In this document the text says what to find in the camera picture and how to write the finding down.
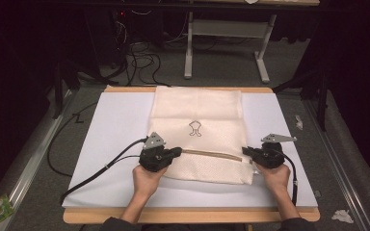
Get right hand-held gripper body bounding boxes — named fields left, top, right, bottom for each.
left=253, top=133, right=298, bottom=169

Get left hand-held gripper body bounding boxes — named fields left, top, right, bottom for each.
left=138, top=131, right=174, bottom=173

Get person's right hand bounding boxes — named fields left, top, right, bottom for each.
left=255, top=163, right=292, bottom=193

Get person's left hand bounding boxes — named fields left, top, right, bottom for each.
left=131, top=164, right=170, bottom=200

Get white board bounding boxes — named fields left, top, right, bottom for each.
left=61, top=91, right=319, bottom=209

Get person's dark sleeves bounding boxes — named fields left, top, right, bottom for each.
left=98, top=216, right=316, bottom=231

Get black stand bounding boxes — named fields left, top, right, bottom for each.
left=51, top=59, right=82, bottom=120
left=272, top=66, right=331, bottom=133

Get crumpled white paper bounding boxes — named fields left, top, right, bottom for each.
left=330, top=209, right=355, bottom=224

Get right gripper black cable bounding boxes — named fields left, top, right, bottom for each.
left=277, top=149, right=299, bottom=207

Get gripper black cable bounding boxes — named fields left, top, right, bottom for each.
left=59, top=137, right=148, bottom=205
left=277, top=149, right=299, bottom=207

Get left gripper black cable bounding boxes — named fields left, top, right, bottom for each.
left=59, top=137, right=148, bottom=205

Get metal floor rail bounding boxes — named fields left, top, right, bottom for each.
left=0, top=89, right=75, bottom=231
left=302, top=98, right=370, bottom=231

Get thin black floor cable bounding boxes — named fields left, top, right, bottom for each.
left=46, top=101, right=99, bottom=178

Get tangle of black cables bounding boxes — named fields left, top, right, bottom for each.
left=100, top=9, right=172, bottom=88

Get white desk frame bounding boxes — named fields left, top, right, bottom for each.
left=183, top=12, right=278, bottom=85

